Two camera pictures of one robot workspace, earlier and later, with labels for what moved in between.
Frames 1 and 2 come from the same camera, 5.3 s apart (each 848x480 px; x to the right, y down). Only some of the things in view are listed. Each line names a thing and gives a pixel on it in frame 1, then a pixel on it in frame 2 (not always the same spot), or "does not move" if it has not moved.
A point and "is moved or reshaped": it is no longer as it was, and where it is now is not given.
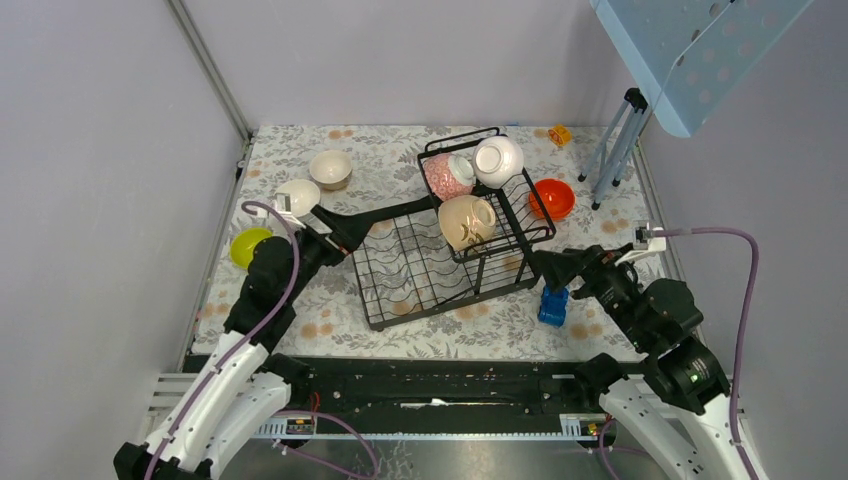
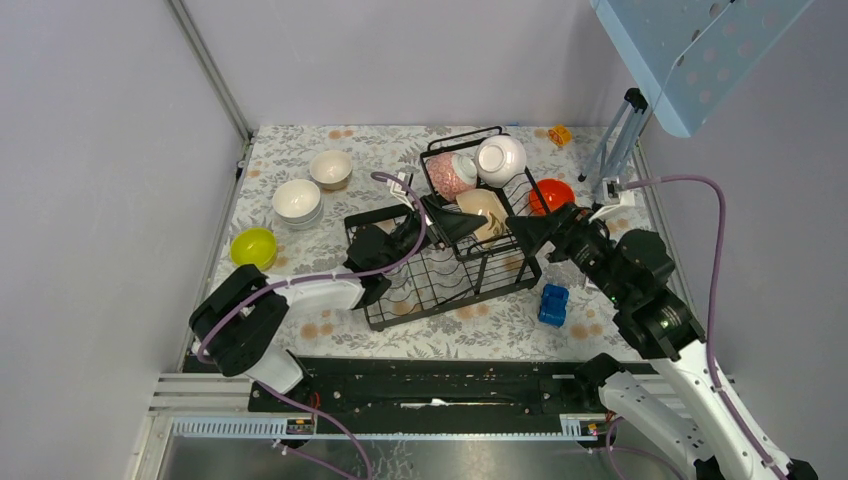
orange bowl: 556,195 does not move
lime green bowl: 243,242 does not move
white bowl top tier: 498,161 does not move
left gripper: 348,231 → 451,225
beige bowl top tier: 466,220 is moved or reshaped
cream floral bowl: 331,168 does not move
